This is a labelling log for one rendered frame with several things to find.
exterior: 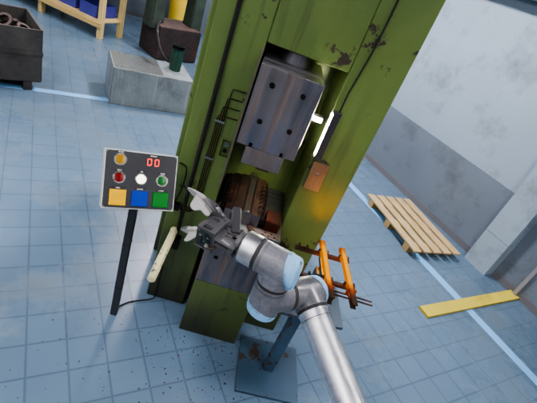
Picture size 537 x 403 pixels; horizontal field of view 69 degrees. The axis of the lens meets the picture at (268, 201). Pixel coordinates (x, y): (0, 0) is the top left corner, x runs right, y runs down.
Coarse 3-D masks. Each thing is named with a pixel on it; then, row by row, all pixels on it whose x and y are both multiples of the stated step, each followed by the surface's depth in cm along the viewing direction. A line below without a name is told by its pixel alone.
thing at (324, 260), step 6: (324, 246) 217; (324, 252) 212; (324, 258) 208; (324, 264) 204; (324, 270) 199; (324, 276) 197; (330, 276) 197; (330, 282) 193; (330, 288) 188; (330, 294) 184; (330, 300) 184
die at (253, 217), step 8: (240, 176) 246; (248, 176) 247; (256, 176) 248; (240, 184) 236; (248, 184) 239; (264, 184) 245; (232, 192) 227; (240, 192) 228; (248, 192) 229; (256, 192) 232; (264, 192) 237; (232, 200) 220; (240, 200) 221; (256, 200) 226; (232, 208) 214; (256, 208) 220; (248, 216) 214; (256, 216) 214; (248, 224) 217; (256, 224) 217
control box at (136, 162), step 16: (112, 160) 182; (128, 160) 185; (144, 160) 188; (160, 160) 191; (176, 160) 195; (112, 176) 183; (128, 176) 186; (160, 176) 192; (176, 176) 196; (128, 192) 187; (160, 192) 194; (112, 208) 185; (128, 208) 188; (144, 208) 191; (160, 208) 195
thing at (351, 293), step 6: (342, 252) 218; (342, 258) 213; (342, 264) 211; (348, 270) 206; (348, 276) 202; (348, 282) 198; (348, 288) 193; (348, 294) 193; (354, 294) 191; (348, 300) 190; (354, 300) 188; (354, 306) 186
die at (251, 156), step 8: (248, 152) 194; (256, 152) 194; (264, 152) 194; (248, 160) 197; (256, 160) 196; (264, 160) 196; (272, 160) 196; (280, 160) 195; (264, 168) 198; (272, 168) 198
